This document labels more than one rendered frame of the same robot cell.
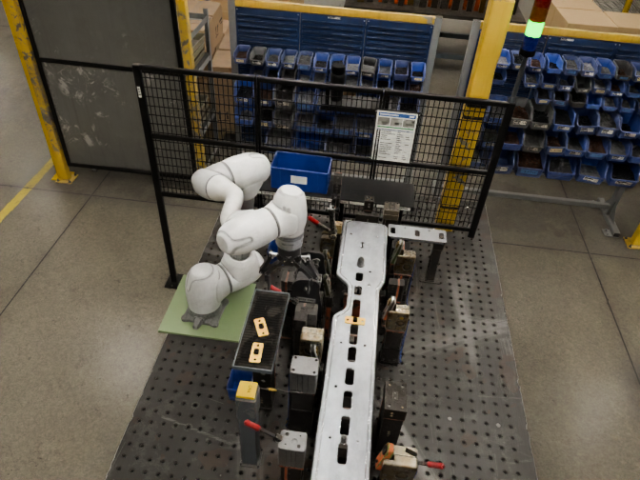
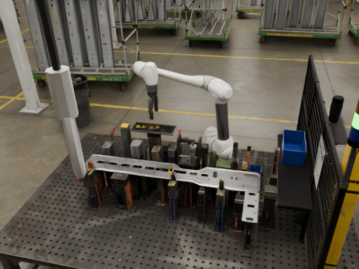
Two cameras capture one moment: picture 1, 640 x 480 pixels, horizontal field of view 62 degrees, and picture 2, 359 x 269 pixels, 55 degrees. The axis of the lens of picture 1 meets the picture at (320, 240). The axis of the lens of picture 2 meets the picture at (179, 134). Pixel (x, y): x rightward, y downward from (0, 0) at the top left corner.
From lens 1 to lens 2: 2.93 m
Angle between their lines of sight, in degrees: 77
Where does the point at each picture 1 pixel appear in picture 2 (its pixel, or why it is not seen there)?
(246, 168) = (213, 84)
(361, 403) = (122, 168)
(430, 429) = (126, 227)
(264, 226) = (138, 66)
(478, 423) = (123, 250)
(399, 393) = (120, 176)
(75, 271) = not seen: hidden behind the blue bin
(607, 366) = not seen: outside the picture
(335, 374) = (139, 162)
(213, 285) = (205, 136)
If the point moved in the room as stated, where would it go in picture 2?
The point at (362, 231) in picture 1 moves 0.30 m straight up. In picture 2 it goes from (247, 179) to (250, 145)
